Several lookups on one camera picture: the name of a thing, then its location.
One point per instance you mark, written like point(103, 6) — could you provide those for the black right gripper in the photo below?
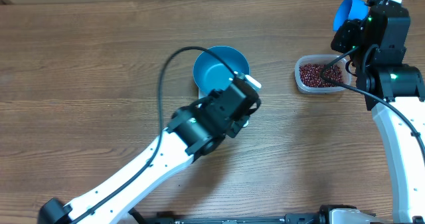
point(346, 30)

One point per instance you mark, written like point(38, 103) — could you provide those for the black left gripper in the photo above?
point(234, 126)

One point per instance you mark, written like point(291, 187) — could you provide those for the blue plastic scoop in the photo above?
point(349, 9)

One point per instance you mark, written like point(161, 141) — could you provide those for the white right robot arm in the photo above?
point(373, 37)

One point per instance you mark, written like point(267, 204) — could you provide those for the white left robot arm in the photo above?
point(195, 130)

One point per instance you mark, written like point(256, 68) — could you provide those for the white kitchen scale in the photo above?
point(202, 95)

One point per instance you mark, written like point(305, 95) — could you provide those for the blue plastic bowl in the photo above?
point(210, 74)

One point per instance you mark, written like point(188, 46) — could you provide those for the clear plastic bean container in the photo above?
point(321, 59)

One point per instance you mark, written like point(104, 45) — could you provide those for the red adzuki beans in container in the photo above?
point(310, 75)

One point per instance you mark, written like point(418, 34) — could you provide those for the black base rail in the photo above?
point(326, 214)

